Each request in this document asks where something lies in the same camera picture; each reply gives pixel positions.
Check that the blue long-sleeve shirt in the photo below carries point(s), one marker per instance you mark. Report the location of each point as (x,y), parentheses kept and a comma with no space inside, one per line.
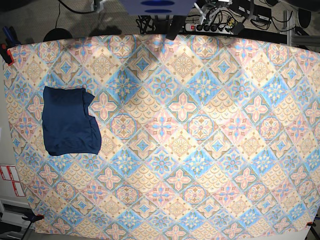
(67,126)

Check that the white power strip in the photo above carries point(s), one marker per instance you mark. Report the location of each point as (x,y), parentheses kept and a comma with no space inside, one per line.
(221,28)

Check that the blue clamp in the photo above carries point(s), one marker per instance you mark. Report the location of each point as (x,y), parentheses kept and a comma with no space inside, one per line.
(11,36)

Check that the red black clamp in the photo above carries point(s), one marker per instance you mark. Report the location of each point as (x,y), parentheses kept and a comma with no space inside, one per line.
(6,54)

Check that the black orange corner clamp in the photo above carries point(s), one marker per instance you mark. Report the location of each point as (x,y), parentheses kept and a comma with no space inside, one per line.
(32,217)

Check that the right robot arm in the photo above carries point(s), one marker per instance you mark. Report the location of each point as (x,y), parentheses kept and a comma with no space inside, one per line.
(97,5)

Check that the patterned tablecloth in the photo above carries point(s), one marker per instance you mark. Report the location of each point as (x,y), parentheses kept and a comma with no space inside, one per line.
(202,137)

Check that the red white labels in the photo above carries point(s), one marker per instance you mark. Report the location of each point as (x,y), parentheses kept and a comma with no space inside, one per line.
(9,173)

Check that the right corner clamp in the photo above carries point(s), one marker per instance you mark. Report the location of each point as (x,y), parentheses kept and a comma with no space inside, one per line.
(313,224)

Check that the blue box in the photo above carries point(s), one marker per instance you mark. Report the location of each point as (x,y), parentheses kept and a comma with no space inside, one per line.
(158,7)

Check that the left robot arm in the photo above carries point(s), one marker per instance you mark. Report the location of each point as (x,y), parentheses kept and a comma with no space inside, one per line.
(209,9)

